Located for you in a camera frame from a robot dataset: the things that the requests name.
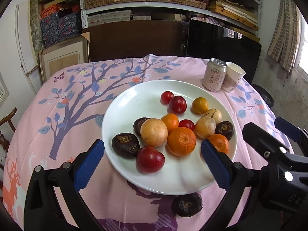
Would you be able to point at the black glossy panel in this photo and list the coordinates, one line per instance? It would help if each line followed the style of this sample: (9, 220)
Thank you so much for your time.
(216, 43)

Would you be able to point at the greenish yellow orange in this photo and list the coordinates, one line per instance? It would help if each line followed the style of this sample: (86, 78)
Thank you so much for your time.
(200, 105)

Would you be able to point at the wooden picture frame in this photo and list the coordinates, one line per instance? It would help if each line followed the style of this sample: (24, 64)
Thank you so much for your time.
(62, 60)

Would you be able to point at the white metal shelf rack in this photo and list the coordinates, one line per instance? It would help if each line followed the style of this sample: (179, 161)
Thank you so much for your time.
(83, 16)

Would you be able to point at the black round stand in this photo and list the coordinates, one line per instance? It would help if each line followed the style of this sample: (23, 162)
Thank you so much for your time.
(264, 97)

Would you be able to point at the small smooth orange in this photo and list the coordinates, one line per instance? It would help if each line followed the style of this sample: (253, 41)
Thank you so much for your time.
(170, 121)

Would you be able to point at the white oval plate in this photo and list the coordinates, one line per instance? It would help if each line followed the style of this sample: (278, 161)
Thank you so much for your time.
(134, 101)

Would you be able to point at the stack of grey patterned boxes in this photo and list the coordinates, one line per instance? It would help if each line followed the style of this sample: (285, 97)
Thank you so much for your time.
(108, 19)

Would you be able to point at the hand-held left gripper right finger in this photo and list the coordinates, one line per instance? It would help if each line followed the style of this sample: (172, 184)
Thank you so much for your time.
(214, 166)

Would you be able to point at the pink printed tablecloth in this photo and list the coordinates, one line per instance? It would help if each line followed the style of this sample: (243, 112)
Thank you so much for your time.
(36, 130)

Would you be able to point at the pink cloth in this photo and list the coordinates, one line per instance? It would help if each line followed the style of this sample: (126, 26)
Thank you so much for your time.
(207, 19)

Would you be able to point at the dark water chestnut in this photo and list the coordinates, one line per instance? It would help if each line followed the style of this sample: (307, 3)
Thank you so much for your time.
(187, 204)
(125, 145)
(138, 126)
(224, 130)

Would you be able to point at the small red plum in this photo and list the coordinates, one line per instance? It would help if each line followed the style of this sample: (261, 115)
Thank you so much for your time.
(186, 125)
(167, 97)

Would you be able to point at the white board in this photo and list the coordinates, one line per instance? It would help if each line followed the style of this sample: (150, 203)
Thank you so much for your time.
(24, 41)

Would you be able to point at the marble slab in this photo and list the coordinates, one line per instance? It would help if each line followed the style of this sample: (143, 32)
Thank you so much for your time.
(36, 28)

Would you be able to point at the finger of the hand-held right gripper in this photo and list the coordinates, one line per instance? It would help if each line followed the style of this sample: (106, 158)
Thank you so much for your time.
(259, 139)
(286, 128)

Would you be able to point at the stack of blue patterned boxes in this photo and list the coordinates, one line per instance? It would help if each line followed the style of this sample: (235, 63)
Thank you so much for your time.
(57, 28)

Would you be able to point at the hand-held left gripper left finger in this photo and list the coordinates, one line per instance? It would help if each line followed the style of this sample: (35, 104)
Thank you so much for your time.
(89, 166)

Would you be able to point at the pink drink can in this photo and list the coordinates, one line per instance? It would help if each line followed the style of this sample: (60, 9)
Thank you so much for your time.
(213, 77)

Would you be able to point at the large orange mandarin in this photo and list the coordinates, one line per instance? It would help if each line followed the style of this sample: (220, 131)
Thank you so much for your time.
(181, 141)

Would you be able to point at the pale pepino melon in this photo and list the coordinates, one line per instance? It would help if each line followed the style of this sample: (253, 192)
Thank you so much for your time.
(154, 132)
(205, 127)
(214, 115)

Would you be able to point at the printed paper cup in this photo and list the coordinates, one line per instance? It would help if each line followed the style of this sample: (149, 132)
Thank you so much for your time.
(234, 74)

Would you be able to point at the dark brown wooden board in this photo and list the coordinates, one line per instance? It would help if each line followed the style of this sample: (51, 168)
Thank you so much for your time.
(134, 38)

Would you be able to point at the wooden chair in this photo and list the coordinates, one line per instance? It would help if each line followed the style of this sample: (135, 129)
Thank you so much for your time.
(9, 115)

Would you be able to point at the hanging brick pattern sheets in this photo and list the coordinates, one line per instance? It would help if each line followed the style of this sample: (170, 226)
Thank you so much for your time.
(284, 33)

